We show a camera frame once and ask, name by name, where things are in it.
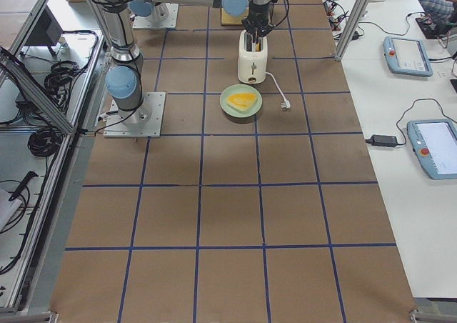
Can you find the wooden board in basket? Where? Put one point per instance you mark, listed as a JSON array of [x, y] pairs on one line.
[[230, 20]]

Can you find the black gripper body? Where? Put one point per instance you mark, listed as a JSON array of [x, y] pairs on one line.
[[258, 16]]

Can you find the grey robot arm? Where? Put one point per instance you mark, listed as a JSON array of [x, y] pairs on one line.
[[147, 9], [124, 80]]

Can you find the teach pendant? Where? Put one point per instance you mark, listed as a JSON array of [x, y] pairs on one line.
[[406, 57], [434, 144]]

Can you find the aluminium frame post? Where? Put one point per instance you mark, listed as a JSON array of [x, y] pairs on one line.
[[350, 27]]

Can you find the upper teach pendant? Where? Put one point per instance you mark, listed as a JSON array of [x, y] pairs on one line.
[[406, 57]]

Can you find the light green plate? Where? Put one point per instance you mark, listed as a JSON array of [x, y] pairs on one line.
[[240, 88]]

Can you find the black wire basket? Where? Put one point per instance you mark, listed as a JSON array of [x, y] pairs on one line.
[[276, 1]]

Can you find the black power adapter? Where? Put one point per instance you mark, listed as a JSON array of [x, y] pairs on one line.
[[382, 140]]

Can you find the white two-slot toaster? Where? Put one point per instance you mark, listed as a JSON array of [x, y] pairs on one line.
[[251, 64]]

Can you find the triangular bread on plate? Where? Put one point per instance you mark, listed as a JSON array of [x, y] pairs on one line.
[[241, 101]]

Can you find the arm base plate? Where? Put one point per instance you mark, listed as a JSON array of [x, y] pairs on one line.
[[154, 16], [145, 122]]

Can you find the lower teach pendant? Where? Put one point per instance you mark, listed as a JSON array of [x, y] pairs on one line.
[[434, 144]]

